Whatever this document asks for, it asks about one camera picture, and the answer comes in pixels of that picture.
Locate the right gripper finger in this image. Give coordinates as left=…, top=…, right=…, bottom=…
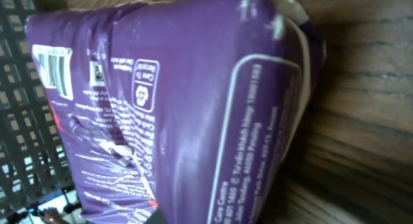
left=150, top=208, right=168, bottom=224

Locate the red purple pad pack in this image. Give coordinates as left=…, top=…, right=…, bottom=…
left=25, top=0, right=325, bottom=224

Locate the grey plastic basket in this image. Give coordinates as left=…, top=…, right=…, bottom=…
left=1, top=0, right=73, bottom=218

